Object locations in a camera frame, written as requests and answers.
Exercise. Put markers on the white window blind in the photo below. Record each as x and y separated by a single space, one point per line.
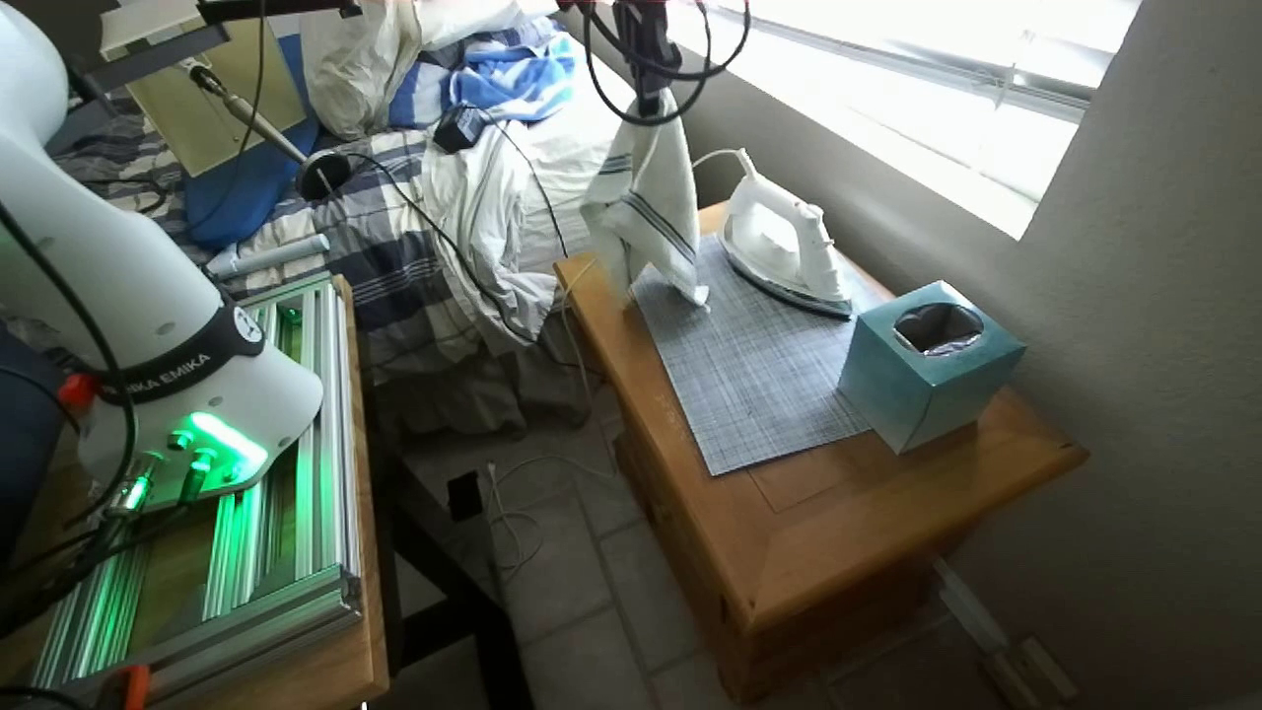
946 66

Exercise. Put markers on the metal rod with black base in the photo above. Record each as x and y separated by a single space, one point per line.
261 125

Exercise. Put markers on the blue pillow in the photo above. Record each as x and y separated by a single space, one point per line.
240 184

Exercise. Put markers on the teal tissue box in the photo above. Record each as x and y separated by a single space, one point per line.
926 370

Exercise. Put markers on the white duvet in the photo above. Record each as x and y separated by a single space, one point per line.
514 209

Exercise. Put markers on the wooden nightstand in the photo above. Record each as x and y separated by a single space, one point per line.
812 538

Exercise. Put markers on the orange clamp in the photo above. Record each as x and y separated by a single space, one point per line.
131 688

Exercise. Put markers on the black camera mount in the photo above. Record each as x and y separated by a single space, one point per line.
276 9

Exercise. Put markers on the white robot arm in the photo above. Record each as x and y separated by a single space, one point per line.
121 291

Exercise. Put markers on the white towel with blue stripes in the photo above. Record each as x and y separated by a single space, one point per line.
656 209

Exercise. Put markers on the blue white striped cloth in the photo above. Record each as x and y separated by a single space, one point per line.
499 74

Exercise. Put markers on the grey woven placemat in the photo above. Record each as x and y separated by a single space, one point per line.
763 370

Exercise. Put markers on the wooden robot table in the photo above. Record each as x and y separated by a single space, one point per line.
327 656

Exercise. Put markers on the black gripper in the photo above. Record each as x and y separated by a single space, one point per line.
638 29

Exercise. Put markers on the aluminium rail frame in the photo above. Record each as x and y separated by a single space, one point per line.
276 552

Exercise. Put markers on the black metal table frame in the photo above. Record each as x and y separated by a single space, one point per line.
447 579

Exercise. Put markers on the plaid blanket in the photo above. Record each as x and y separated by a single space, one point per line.
379 279

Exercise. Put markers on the white plastic bag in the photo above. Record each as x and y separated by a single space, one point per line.
358 46

